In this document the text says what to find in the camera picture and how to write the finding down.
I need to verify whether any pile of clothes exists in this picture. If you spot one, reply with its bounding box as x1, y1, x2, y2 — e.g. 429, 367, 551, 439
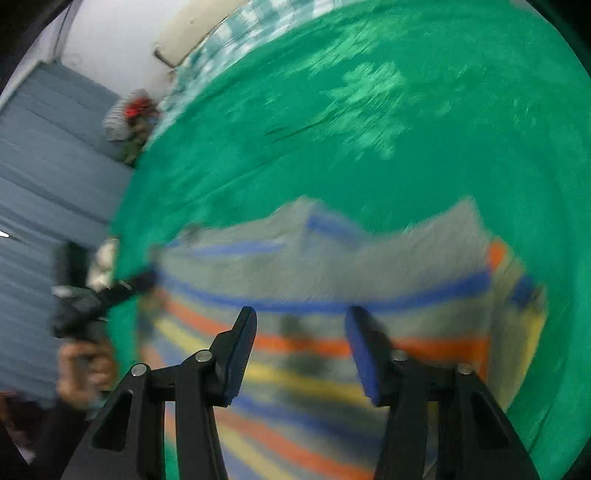
102, 89, 162, 167

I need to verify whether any striped small garment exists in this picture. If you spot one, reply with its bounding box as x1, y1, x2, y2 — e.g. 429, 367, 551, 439
139, 196, 548, 480

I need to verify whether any cream mattress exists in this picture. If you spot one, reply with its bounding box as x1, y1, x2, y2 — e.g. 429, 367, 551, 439
154, 0, 252, 65

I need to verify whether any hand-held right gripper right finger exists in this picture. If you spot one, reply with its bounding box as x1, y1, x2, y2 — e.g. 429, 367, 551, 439
345, 305, 541, 480

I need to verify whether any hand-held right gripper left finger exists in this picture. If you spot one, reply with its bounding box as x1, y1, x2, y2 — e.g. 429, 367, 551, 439
60, 307, 258, 480

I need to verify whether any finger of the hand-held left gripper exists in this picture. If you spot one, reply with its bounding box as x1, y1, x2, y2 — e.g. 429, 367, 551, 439
99, 270, 158, 308

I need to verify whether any person's left hand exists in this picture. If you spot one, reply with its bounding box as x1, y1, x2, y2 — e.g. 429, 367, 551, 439
57, 340, 117, 411

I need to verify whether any grey curtain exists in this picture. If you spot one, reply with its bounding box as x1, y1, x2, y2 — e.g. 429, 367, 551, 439
0, 60, 134, 402

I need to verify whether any green bedspread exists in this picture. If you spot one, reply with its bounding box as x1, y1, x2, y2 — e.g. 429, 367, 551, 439
108, 0, 591, 480

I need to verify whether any person's left forearm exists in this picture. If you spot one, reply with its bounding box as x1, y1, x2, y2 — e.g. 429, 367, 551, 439
0, 392, 98, 480

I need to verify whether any teal checked bed sheet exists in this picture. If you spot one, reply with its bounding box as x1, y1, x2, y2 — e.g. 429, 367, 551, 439
143, 0, 342, 148

